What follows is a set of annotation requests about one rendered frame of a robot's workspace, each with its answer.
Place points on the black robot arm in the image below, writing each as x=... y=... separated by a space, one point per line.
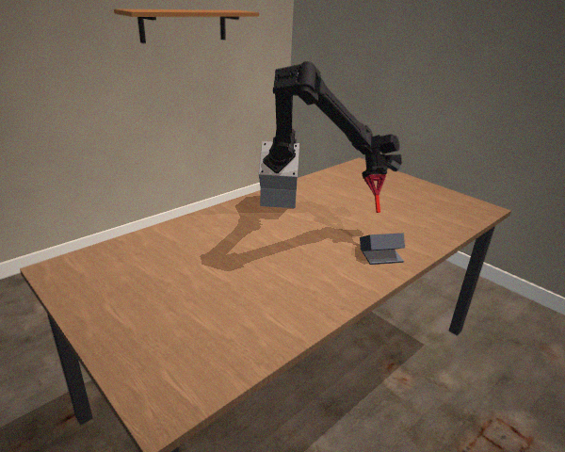
x=304 y=80

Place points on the grey sloped panel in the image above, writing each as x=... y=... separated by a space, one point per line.
x=375 y=248

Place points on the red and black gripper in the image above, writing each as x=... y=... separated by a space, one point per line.
x=371 y=174

